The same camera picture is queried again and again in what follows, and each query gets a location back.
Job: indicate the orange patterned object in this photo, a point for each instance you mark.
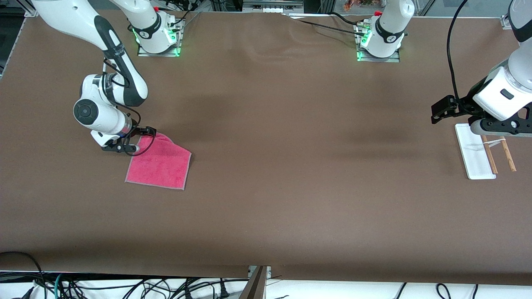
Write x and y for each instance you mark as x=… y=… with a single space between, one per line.
x=357 y=4

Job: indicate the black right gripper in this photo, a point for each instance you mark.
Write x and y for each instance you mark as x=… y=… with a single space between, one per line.
x=140 y=131

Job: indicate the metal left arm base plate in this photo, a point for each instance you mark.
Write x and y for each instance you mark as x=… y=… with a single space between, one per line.
x=380 y=59

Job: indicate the pink towel with grey edge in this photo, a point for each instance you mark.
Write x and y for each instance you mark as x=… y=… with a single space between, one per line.
x=162 y=166

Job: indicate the white flat strip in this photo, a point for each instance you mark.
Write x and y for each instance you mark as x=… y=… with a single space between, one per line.
x=307 y=16

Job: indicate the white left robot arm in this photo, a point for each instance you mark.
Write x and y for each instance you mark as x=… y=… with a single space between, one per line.
x=519 y=70

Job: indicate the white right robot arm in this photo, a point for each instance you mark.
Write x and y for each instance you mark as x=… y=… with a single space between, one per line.
x=104 y=116

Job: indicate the white rack with wooden rods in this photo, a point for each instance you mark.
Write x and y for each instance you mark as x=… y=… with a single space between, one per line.
x=476 y=160

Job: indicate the brown table cover sheet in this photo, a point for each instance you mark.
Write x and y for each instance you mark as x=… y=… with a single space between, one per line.
x=291 y=187

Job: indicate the grey power strip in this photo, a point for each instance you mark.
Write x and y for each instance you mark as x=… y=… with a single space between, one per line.
x=270 y=5

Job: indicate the brown wooden post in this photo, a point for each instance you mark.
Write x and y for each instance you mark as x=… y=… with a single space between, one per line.
x=254 y=286

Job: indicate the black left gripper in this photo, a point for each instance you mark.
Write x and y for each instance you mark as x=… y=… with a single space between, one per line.
x=464 y=105

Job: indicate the aluminium frame profile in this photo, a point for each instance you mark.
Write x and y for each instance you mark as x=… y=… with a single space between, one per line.
x=508 y=23
x=30 y=13

